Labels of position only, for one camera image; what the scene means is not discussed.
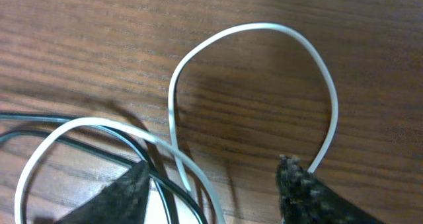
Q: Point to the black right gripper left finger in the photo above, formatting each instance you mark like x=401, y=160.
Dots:
x=123, y=201

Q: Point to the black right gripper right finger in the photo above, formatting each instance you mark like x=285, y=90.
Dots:
x=305, y=199

